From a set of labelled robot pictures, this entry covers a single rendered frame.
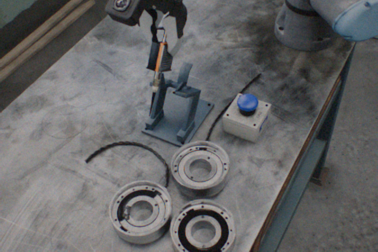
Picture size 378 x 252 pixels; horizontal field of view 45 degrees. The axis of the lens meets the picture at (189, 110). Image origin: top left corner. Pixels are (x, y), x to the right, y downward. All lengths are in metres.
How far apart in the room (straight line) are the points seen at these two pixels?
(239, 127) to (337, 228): 0.94
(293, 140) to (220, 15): 0.43
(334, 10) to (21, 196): 0.68
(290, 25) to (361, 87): 1.17
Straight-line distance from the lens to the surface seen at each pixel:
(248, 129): 0.87
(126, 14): 0.65
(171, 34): 0.75
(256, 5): 1.23
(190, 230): 0.76
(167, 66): 0.79
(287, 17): 1.09
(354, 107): 2.12
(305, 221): 1.74
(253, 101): 0.87
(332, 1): 0.93
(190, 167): 0.84
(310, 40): 1.08
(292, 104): 0.97
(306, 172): 1.56
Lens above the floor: 1.50
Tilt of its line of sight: 47 degrees down
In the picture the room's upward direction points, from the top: 5 degrees counter-clockwise
